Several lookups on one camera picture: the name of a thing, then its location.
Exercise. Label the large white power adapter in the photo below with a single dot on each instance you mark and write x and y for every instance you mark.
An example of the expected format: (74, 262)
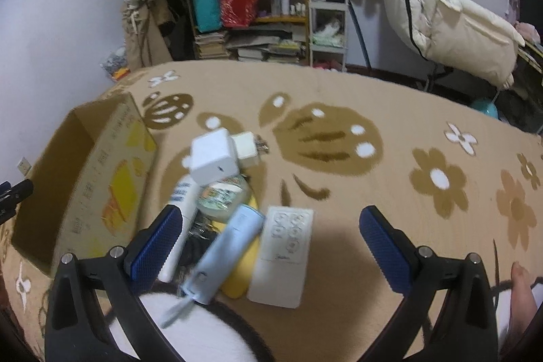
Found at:
(213, 157)

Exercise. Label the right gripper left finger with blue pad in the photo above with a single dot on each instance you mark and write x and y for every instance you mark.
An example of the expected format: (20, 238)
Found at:
(150, 248)

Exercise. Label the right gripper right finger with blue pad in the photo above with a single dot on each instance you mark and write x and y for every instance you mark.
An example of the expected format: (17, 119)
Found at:
(391, 248)

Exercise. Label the stack of books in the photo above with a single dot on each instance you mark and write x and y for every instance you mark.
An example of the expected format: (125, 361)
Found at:
(211, 45)

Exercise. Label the beige patterned floor rug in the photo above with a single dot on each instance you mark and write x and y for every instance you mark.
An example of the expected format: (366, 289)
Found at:
(447, 175)

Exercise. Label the clear bag of toys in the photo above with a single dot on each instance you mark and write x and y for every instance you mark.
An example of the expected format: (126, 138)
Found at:
(116, 65)

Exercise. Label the teal storage bag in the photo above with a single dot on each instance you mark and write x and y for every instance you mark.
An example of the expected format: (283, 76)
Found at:
(207, 14)

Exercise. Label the beige hanging trousers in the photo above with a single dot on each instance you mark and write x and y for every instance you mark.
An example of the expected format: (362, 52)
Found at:
(143, 41)

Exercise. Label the yellow flat object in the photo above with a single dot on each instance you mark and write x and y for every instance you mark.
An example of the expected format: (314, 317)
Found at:
(236, 285)

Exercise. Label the wall socket plate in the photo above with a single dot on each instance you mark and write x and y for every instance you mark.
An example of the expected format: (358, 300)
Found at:
(24, 166)

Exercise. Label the small white plug charger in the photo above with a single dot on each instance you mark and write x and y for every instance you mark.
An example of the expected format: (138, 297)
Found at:
(249, 147)

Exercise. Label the white metal trolley cart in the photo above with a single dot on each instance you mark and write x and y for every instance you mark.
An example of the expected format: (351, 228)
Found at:
(327, 48)

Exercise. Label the cardboard box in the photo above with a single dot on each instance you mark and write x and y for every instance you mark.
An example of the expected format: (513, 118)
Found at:
(89, 184)

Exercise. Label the round green tin can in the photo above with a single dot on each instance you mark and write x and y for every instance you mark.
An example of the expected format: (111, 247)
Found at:
(219, 200)

